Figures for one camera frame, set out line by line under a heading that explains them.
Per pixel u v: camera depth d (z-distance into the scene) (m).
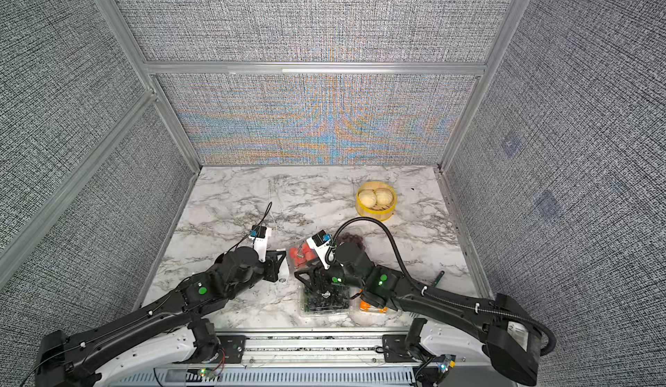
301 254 0.89
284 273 0.72
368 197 1.00
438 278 0.86
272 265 0.71
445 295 0.49
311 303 0.78
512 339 0.40
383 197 1.01
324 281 0.64
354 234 0.90
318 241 0.64
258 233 0.65
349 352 0.74
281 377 0.70
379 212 1.00
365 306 0.55
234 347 0.73
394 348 0.73
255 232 0.64
